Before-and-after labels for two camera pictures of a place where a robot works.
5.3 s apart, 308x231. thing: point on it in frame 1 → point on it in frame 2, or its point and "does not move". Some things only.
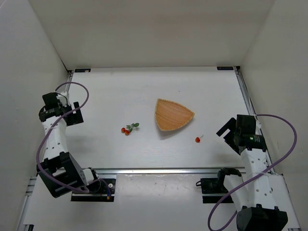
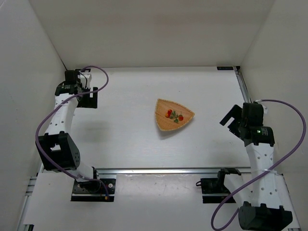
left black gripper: x=75 y=115 → x=90 y=98
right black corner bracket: x=224 y=68 does not move
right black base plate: x=213 y=186 does not move
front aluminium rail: x=171 y=171 does not move
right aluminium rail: x=250 y=103 does not move
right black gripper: x=227 y=133 → x=235 y=121
